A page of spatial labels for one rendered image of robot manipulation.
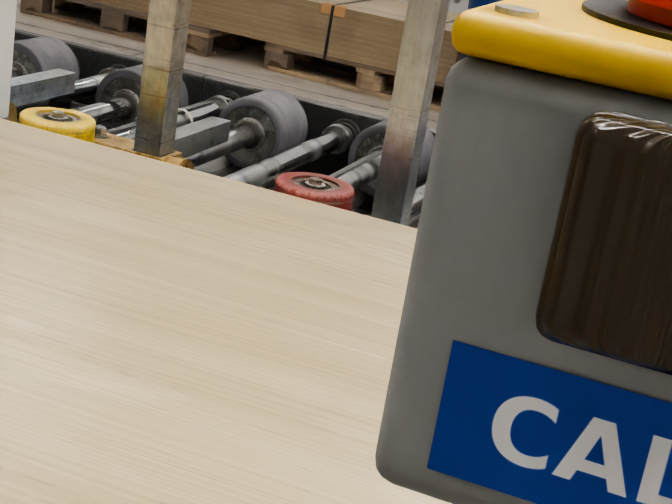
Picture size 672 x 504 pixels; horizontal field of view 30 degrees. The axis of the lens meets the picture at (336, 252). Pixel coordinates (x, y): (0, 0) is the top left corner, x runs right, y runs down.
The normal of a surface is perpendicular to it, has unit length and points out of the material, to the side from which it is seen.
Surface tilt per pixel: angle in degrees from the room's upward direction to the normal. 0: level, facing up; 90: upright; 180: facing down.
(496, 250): 90
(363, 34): 90
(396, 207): 90
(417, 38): 90
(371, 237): 0
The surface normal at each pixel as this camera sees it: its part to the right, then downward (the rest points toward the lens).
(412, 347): -0.58, 0.17
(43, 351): 0.15, -0.94
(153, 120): -0.36, 0.25
